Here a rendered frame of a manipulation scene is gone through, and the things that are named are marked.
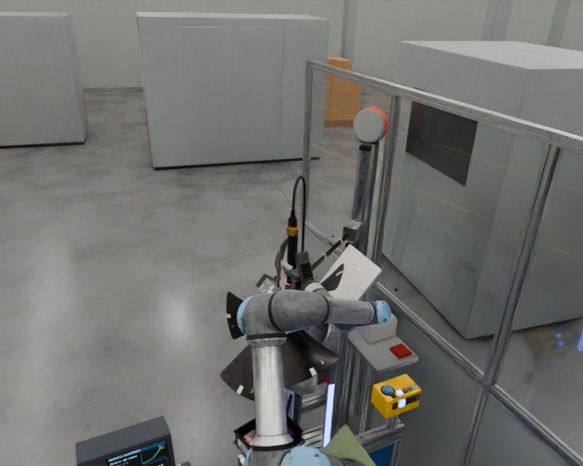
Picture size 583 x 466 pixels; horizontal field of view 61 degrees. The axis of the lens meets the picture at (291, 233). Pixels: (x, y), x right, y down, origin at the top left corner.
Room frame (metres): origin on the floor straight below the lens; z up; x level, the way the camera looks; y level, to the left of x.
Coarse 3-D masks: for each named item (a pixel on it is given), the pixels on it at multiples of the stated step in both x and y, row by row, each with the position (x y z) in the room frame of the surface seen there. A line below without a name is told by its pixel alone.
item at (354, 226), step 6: (348, 222) 2.20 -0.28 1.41; (354, 222) 2.20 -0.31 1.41; (360, 222) 2.21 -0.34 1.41; (348, 228) 2.14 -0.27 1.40; (354, 228) 2.13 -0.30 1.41; (360, 228) 2.17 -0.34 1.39; (342, 234) 2.16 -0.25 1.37; (354, 234) 2.13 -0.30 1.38; (360, 234) 2.17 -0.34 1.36; (354, 240) 2.12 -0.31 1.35
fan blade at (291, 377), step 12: (288, 336) 1.58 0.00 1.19; (300, 336) 1.59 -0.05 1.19; (288, 348) 1.52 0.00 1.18; (300, 348) 1.52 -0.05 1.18; (312, 348) 1.52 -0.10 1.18; (324, 348) 1.52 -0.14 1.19; (288, 360) 1.47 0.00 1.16; (300, 360) 1.47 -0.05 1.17; (312, 360) 1.46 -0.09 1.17; (324, 360) 1.46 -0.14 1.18; (336, 360) 1.45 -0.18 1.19; (288, 372) 1.43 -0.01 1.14; (300, 372) 1.42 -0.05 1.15; (288, 384) 1.38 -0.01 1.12
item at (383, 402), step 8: (400, 376) 1.50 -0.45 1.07; (408, 376) 1.50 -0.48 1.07; (376, 384) 1.45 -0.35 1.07; (384, 384) 1.46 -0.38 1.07; (392, 384) 1.46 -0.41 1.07; (400, 384) 1.46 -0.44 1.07; (408, 384) 1.46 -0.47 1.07; (376, 392) 1.43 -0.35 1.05; (392, 392) 1.41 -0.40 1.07; (408, 392) 1.42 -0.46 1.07; (416, 392) 1.42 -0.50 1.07; (376, 400) 1.42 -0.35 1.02; (384, 400) 1.38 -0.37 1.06; (392, 400) 1.37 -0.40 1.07; (384, 408) 1.37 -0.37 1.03; (400, 408) 1.39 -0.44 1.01; (408, 408) 1.41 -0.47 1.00; (384, 416) 1.37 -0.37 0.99
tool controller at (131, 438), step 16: (160, 416) 1.12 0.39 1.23; (112, 432) 1.05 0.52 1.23; (128, 432) 1.04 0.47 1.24; (144, 432) 1.04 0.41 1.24; (160, 432) 1.04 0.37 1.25; (80, 448) 0.98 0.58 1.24; (96, 448) 0.97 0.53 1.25; (112, 448) 0.97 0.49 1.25; (128, 448) 0.97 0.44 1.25; (144, 448) 0.99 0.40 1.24; (160, 448) 1.00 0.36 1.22; (80, 464) 0.92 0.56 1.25; (96, 464) 0.93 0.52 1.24; (112, 464) 0.94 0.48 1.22; (128, 464) 0.96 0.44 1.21; (144, 464) 0.97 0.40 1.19; (160, 464) 0.99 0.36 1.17
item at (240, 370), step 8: (248, 352) 1.63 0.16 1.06; (240, 360) 1.61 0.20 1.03; (248, 360) 1.60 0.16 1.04; (232, 368) 1.60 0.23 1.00; (240, 368) 1.59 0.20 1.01; (248, 368) 1.58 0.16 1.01; (224, 376) 1.59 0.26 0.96; (232, 376) 1.58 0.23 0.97; (240, 376) 1.57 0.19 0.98; (248, 376) 1.56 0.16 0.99; (232, 384) 1.56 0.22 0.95; (240, 384) 1.55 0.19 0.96; (248, 384) 1.54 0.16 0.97; (248, 392) 1.52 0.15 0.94
